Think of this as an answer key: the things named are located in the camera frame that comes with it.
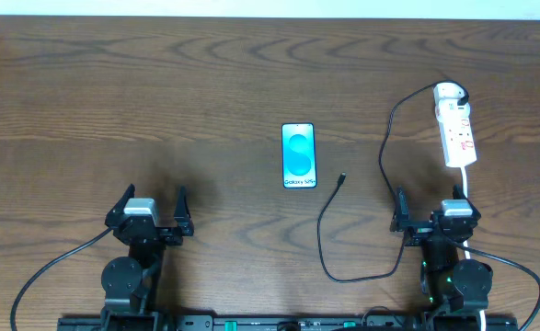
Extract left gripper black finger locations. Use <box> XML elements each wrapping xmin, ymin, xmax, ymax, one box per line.
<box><xmin>173</xmin><ymin>187</ymin><xmax>191</xmax><ymax>228</ymax></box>
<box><xmin>108</xmin><ymin>184</ymin><xmax>135</xmax><ymax>221</ymax></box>

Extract black USB charging cable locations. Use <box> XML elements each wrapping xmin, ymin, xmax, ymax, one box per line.
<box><xmin>316</xmin><ymin>80</ymin><xmax>470</xmax><ymax>283</ymax></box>

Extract Samsung Galaxy smartphone blue screen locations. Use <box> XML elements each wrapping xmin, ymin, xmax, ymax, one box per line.
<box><xmin>281</xmin><ymin>123</ymin><xmax>317</xmax><ymax>189</ymax></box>

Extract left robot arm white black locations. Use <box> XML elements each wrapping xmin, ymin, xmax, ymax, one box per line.
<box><xmin>100</xmin><ymin>185</ymin><xmax>194</xmax><ymax>330</ymax></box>

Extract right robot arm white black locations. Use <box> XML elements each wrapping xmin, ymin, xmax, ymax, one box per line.
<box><xmin>390</xmin><ymin>186</ymin><xmax>493</xmax><ymax>330</ymax></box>

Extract white USB charger plug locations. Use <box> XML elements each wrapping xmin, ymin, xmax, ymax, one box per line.
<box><xmin>435</xmin><ymin>98</ymin><xmax>471</xmax><ymax>123</ymax></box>

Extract white power strip red switches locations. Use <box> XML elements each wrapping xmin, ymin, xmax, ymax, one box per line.
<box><xmin>433</xmin><ymin>82</ymin><xmax>477</xmax><ymax>168</ymax></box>

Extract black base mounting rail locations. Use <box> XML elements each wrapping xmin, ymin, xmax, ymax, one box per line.
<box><xmin>57</xmin><ymin>313</ymin><xmax>519</xmax><ymax>331</ymax></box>

